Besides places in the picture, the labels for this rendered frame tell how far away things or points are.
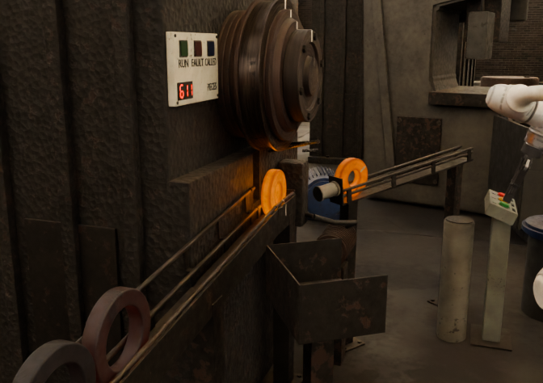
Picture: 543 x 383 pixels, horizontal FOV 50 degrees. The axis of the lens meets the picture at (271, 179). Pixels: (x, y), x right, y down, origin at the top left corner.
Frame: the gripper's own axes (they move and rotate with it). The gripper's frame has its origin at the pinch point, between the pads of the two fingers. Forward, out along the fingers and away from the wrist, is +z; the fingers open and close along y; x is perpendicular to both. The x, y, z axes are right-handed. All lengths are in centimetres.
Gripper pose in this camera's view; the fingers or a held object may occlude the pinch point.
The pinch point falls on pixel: (510, 193)
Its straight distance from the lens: 243.1
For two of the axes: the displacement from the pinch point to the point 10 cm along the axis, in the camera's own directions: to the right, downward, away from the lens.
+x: 8.9, 4.0, -2.2
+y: -3.3, 2.1, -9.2
